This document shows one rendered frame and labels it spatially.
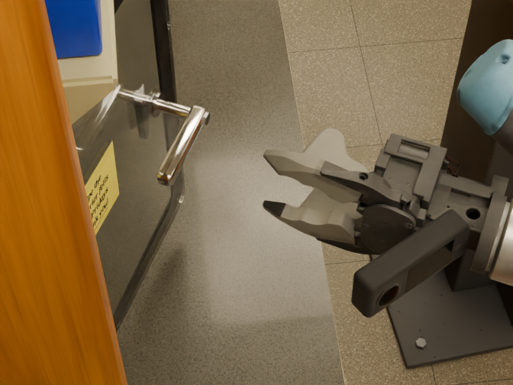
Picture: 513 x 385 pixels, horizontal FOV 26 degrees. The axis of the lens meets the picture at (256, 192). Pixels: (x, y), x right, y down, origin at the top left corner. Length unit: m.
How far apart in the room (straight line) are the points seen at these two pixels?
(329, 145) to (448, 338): 1.35
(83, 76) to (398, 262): 0.36
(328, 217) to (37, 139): 0.47
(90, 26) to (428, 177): 0.41
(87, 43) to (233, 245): 0.63
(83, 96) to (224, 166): 0.67
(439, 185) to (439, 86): 1.71
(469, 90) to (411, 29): 1.82
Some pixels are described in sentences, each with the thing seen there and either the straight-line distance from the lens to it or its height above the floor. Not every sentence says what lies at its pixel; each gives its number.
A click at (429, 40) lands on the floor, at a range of 2.79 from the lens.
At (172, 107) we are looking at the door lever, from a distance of 1.06.
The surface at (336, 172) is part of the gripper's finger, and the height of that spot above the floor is 1.25.
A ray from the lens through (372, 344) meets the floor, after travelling 2.29.
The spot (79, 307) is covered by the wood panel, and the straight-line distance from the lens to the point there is 0.74.
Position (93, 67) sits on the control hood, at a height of 1.51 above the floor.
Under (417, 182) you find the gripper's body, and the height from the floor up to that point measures 1.24.
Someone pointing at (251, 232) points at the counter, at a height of 0.94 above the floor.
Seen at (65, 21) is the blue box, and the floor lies 1.54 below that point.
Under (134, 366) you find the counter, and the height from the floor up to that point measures 0.94.
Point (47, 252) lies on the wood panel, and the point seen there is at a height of 1.45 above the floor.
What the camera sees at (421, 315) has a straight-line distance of 2.31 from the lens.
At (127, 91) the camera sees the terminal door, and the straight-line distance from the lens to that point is 0.98.
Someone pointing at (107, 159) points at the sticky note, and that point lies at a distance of 0.98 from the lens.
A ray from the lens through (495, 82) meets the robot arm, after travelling 0.99.
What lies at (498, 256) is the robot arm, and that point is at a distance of 0.96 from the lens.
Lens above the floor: 2.02
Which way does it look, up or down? 55 degrees down
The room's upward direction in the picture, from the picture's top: straight up
